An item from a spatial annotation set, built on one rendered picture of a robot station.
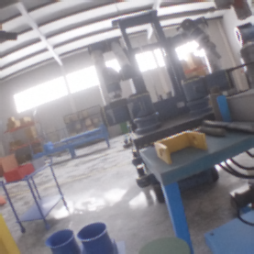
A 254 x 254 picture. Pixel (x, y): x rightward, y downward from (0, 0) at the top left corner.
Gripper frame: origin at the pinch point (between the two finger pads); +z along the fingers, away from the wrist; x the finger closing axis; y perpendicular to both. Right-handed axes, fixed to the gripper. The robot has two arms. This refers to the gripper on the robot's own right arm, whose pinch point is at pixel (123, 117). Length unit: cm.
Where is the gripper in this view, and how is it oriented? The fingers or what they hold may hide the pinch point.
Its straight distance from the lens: 142.6
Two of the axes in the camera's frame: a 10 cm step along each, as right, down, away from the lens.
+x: -9.5, 3.0, 0.1
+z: 3.0, 9.5, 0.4
